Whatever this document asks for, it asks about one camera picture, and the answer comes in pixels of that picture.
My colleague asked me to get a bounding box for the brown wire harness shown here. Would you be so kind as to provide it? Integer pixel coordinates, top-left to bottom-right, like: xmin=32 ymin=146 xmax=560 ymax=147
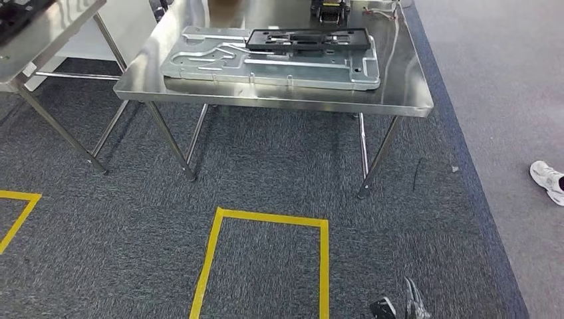
xmin=363 ymin=4 xmax=400 ymax=21

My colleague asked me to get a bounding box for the person's white shoe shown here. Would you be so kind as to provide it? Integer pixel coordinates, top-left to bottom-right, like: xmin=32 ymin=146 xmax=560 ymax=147
xmin=528 ymin=160 xmax=564 ymax=207

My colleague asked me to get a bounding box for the stamped silver metal panel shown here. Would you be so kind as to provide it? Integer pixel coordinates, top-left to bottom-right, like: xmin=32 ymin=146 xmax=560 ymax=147
xmin=159 ymin=25 xmax=381 ymax=92

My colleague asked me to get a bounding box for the black plastic plate holder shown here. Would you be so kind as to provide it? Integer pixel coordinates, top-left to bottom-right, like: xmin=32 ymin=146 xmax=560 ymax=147
xmin=245 ymin=27 xmax=372 ymax=53

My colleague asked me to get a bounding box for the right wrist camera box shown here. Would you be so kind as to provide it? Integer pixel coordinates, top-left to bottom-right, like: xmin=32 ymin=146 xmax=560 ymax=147
xmin=369 ymin=296 xmax=398 ymax=319

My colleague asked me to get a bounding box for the black device yellow label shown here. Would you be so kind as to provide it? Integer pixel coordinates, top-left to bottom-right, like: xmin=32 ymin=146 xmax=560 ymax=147
xmin=310 ymin=0 xmax=352 ymax=24

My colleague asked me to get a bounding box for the steel table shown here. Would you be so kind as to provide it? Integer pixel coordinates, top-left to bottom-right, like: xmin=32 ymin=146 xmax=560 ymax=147
xmin=0 ymin=0 xmax=130 ymax=175

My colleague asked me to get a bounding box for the steel workbench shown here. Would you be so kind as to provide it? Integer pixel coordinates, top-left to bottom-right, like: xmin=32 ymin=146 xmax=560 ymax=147
xmin=113 ymin=0 xmax=435 ymax=200

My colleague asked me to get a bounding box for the black keyboard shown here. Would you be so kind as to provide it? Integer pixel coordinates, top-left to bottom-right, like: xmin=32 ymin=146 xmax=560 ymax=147
xmin=0 ymin=0 xmax=57 ymax=46

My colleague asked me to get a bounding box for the thin black floor wire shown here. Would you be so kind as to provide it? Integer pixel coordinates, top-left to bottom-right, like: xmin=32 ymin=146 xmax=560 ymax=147
xmin=412 ymin=158 xmax=424 ymax=192

